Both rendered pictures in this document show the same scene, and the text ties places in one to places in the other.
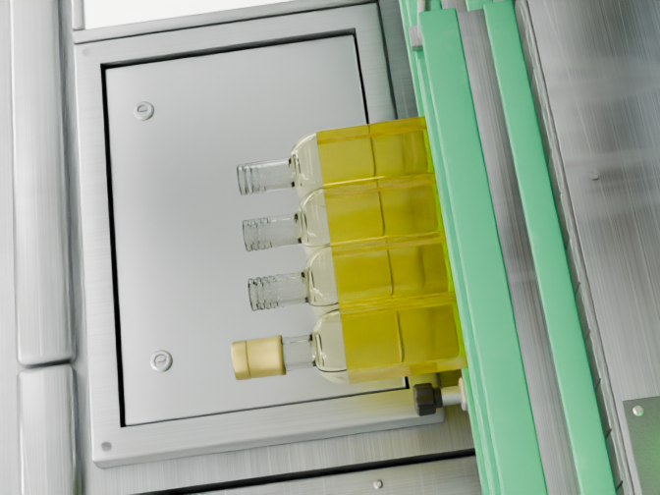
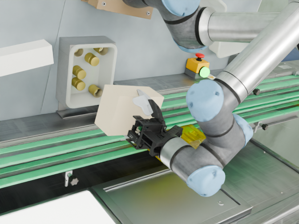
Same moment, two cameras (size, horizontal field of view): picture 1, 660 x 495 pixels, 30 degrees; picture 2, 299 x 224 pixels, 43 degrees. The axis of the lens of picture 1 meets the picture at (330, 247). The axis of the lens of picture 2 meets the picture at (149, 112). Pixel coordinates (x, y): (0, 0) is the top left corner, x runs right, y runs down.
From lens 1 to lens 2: 1.60 m
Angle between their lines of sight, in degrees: 80
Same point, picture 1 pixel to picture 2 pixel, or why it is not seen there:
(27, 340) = not seen: outside the picture
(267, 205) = (166, 194)
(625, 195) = (166, 84)
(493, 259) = not seen: hidden behind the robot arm
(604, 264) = (180, 85)
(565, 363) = not seen: hidden behind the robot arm
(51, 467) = (260, 216)
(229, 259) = (186, 198)
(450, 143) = (171, 104)
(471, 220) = (183, 101)
